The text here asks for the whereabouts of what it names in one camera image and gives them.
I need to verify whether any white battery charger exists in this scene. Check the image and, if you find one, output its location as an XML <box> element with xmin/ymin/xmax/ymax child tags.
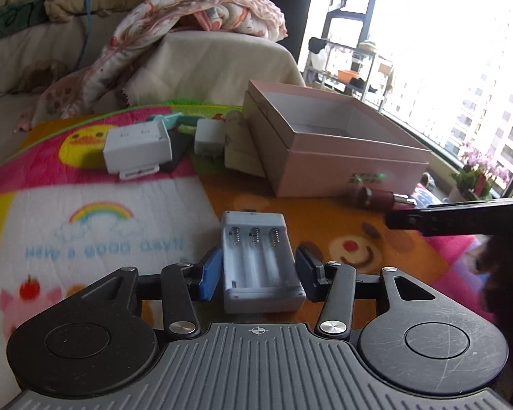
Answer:
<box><xmin>221</xmin><ymin>211</ymin><xmax>306</xmax><ymax>315</ymax></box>

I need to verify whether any white power adapter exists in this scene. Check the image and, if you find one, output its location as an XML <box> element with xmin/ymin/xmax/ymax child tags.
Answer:
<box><xmin>104</xmin><ymin>121</ymin><xmax>173</xmax><ymax>180</ymax></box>

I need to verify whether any pink flower pot plant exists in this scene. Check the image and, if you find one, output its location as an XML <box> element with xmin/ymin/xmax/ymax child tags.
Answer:
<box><xmin>445</xmin><ymin>142</ymin><xmax>511</xmax><ymax>203</ymax></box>

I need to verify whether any colourful cartoon play mat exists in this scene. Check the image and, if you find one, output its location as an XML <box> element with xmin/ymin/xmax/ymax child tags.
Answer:
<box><xmin>0</xmin><ymin>106</ymin><xmax>484</xmax><ymax>408</ymax></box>

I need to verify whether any pink cardboard box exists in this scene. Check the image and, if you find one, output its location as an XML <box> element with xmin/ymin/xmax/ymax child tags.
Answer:
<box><xmin>242</xmin><ymin>81</ymin><xmax>431</xmax><ymax>198</ymax></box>

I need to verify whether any small white box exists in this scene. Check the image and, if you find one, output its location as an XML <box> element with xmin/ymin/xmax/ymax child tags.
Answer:
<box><xmin>194</xmin><ymin>119</ymin><xmax>226</xmax><ymax>156</ymax></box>

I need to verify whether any teal plastic object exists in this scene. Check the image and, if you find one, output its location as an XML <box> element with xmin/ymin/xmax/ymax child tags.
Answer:
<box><xmin>146</xmin><ymin>112</ymin><xmax>201</xmax><ymax>131</ymax></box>

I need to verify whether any metal shelf rack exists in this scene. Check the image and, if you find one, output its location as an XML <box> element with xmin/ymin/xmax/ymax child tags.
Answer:
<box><xmin>302</xmin><ymin>37</ymin><xmax>394</xmax><ymax>111</ymax></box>

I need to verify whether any pink patterned blanket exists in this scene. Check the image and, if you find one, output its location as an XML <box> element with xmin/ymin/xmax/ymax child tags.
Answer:
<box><xmin>14</xmin><ymin>0</ymin><xmax>287</xmax><ymax>132</ymax></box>

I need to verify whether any green plush toy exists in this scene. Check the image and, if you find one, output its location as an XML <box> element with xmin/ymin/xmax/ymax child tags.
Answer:
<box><xmin>0</xmin><ymin>0</ymin><xmax>49</xmax><ymax>39</ymax></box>

